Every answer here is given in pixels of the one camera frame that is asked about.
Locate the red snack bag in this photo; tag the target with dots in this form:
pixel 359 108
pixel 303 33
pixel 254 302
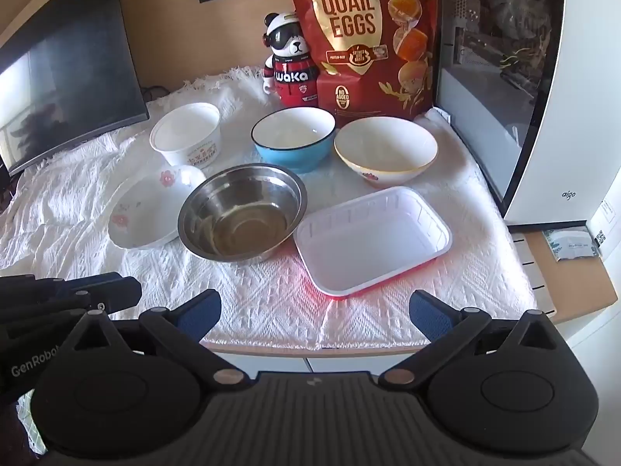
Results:
pixel 349 58

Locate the panda figurine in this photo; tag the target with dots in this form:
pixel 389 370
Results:
pixel 291 82

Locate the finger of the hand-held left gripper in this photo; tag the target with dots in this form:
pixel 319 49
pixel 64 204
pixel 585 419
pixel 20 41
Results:
pixel 116 293

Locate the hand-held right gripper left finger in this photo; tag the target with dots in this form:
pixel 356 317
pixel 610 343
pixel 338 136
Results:
pixel 199 313

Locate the blue enamel bowl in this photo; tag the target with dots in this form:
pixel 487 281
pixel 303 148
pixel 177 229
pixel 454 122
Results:
pixel 291 158

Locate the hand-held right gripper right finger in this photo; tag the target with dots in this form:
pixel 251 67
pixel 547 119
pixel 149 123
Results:
pixel 429 313

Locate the small white packet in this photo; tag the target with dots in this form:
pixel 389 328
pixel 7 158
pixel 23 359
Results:
pixel 567 245

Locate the white knitted cloth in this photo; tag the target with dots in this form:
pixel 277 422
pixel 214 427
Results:
pixel 271 296

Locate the white floral plate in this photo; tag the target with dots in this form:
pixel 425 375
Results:
pixel 140 208

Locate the stainless steel bowl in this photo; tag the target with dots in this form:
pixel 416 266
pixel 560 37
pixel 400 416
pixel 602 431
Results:
pixel 237 218

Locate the white plastic tray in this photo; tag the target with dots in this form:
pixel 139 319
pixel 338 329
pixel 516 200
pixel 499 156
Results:
pixel 368 242

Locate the black curved monitor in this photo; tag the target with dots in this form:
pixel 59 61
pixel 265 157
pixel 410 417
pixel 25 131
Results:
pixel 73 58

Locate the white ceramic floral bowl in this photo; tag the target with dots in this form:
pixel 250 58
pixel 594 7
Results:
pixel 383 150

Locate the white paper bowl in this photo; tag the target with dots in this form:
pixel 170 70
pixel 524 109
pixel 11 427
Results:
pixel 184 126

